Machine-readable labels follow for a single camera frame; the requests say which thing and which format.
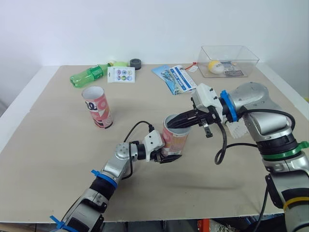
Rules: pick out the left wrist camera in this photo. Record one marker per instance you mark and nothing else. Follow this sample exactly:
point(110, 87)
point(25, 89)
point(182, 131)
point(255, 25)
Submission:
point(152, 141)

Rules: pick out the green plastic bottle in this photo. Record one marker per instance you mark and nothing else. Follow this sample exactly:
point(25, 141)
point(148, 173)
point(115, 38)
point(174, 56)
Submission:
point(87, 76)

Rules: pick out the yellow white ball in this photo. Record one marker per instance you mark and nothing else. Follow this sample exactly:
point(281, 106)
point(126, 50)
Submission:
point(215, 67)

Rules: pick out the dark grey tape roll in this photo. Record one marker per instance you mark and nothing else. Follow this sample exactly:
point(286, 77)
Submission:
point(135, 64)

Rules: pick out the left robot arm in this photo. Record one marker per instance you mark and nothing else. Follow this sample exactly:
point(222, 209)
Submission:
point(113, 167)

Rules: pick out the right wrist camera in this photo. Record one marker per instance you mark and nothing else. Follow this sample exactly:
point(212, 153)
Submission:
point(205, 96)

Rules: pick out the blue white leaflet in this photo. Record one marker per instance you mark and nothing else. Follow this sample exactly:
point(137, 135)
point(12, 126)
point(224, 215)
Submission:
point(183, 78)

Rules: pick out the clear plastic box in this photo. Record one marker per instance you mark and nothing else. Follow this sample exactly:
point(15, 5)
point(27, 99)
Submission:
point(243, 58)

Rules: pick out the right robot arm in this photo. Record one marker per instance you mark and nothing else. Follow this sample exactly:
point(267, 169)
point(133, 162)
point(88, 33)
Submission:
point(265, 120)

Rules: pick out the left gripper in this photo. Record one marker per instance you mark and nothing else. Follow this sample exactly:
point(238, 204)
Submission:
point(158, 156)

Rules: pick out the small dark card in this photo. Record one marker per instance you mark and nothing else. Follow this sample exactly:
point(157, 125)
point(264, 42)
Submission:
point(233, 73)

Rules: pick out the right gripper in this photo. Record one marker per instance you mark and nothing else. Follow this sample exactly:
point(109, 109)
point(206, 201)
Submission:
point(205, 119)

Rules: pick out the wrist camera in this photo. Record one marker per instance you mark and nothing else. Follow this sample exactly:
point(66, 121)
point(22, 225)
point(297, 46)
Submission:
point(205, 96)
point(152, 141)

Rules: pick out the white sticker card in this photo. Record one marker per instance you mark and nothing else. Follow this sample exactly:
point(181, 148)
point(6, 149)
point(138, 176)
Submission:
point(122, 75)

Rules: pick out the small grey pack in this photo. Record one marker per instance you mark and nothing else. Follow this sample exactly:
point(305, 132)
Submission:
point(229, 64)

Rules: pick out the blue picture booklet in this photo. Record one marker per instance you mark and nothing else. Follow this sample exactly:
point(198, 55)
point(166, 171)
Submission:
point(162, 72)

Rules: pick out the pink patterned tube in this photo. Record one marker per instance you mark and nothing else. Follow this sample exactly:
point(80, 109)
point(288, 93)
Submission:
point(175, 142)
point(99, 108)

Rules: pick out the pale green toy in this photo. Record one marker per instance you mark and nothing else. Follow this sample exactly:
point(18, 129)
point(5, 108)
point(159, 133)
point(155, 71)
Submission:
point(120, 64)

